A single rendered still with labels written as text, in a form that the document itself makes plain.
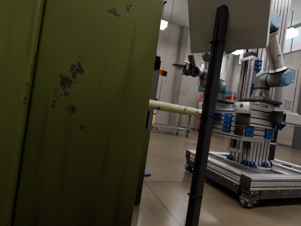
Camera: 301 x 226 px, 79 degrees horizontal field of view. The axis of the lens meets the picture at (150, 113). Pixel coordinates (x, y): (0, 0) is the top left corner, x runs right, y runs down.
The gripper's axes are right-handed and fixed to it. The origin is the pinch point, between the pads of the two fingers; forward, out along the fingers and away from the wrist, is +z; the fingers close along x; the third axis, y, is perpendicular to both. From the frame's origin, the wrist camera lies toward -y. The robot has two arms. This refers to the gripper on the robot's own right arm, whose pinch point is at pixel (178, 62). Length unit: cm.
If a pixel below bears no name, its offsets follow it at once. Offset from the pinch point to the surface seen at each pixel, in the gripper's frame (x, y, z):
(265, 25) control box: -71, 0, 12
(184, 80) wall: 722, -177, -600
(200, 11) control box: -49, -8, 28
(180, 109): -39, 38, 23
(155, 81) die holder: -16.1, 22.3, 26.7
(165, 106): -39, 38, 33
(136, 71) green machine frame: -45, 26, 53
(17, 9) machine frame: -55, 21, 94
